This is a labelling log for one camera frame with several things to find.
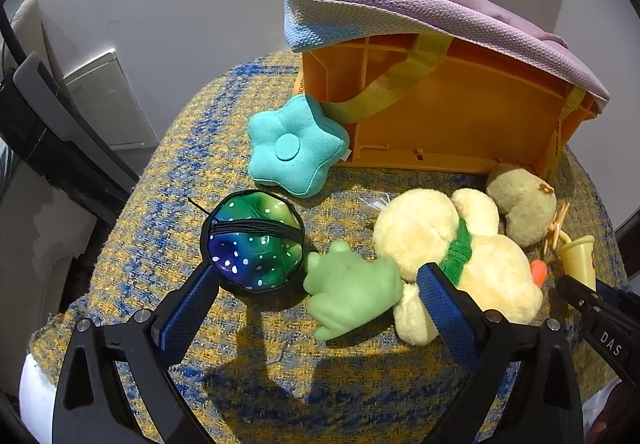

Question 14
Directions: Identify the orange plastic crate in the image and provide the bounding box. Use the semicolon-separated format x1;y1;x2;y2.
295;34;601;179

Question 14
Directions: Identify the yellow toy cup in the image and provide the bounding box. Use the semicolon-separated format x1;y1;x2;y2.
557;235;598;292

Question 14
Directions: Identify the olive green plush toy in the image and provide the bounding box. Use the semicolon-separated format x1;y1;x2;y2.
486;163;558;247

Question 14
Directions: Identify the black grey chair frame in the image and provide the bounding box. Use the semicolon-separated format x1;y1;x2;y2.
0;51;142;207

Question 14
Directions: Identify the white flat box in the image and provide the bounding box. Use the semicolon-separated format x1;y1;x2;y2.
54;48;159;151

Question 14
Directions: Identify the teal star plush cushion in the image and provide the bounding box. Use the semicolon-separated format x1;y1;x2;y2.
247;94;351;199

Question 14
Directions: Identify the yellow blue woven blanket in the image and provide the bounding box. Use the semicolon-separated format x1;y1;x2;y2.
27;51;631;444

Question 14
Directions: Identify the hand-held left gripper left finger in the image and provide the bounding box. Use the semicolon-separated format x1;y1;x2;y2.
52;263;221;444

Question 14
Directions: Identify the pink blue mesh bag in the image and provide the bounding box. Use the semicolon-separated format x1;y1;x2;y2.
282;0;612;135

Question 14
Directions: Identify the white round object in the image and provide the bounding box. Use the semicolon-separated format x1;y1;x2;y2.
17;353;62;444

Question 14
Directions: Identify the wooden clothespin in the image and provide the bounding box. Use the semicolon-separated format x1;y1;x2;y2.
542;202;571;257

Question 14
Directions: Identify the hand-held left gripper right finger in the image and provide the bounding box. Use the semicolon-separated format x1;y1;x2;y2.
415;263;586;444

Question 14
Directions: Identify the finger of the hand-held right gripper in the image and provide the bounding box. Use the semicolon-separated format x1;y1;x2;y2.
555;275;601;312

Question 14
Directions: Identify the blue green spotted pouch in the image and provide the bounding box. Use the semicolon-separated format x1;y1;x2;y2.
200;190;306;297

